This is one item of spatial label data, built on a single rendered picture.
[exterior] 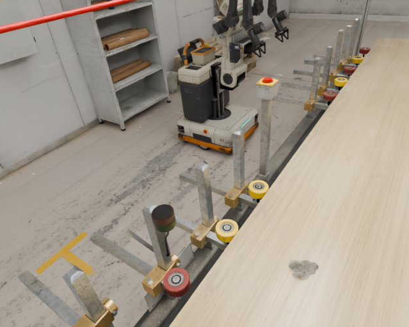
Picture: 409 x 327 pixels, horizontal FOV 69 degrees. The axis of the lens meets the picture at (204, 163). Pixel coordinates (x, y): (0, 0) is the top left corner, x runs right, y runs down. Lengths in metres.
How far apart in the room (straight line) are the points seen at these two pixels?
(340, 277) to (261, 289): 0.23
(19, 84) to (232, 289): 3.00
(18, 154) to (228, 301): 3.03
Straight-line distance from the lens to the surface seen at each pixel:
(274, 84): 1.32
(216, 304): 0.91
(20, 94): 3.51
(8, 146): 3.56
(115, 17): 4.10
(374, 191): 1.30
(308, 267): 0.97
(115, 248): 1.15
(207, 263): 1.23
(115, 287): 2.13
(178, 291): 0.94
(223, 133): 2.83
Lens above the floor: 1.70
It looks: 36 degrees down
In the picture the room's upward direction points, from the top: 6 degrees counter-clockwise
